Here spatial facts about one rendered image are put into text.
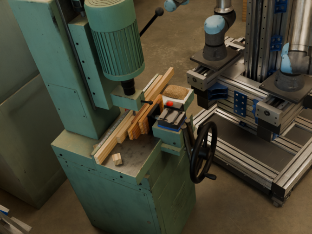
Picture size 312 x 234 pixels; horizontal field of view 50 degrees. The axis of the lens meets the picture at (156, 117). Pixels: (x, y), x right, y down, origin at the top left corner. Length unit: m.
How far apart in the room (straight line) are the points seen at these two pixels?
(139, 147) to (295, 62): 0.74
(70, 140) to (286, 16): 1.27
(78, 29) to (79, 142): 0.62
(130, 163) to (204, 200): 1.03
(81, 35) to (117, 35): 0.16
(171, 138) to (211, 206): 0.97
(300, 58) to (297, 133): 1.09
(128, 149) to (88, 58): 0.42
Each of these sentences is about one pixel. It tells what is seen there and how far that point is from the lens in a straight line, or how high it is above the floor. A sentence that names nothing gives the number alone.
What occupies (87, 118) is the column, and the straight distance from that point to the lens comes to 1.60.
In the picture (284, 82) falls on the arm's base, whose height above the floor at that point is 0.87.
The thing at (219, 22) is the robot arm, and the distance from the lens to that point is 1.98.
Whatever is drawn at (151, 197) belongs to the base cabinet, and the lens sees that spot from 1.59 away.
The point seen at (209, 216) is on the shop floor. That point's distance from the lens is 2.27.
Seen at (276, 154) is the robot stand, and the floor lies 0.21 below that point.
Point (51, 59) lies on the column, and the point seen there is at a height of 1.26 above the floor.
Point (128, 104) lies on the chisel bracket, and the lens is 1.48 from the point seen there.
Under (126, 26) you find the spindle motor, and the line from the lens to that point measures 1.22.
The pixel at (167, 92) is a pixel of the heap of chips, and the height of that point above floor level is 0.92.
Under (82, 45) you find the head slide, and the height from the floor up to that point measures 1.33.
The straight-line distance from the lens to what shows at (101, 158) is 1.43.
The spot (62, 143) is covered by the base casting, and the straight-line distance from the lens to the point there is 1.75.
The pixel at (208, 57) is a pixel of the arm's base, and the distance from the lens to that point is 2.05.
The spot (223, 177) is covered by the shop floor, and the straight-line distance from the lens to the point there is 2.45.
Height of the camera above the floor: 1.96
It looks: 42 degrees down
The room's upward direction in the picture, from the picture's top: 10 degrees counter-clockwise
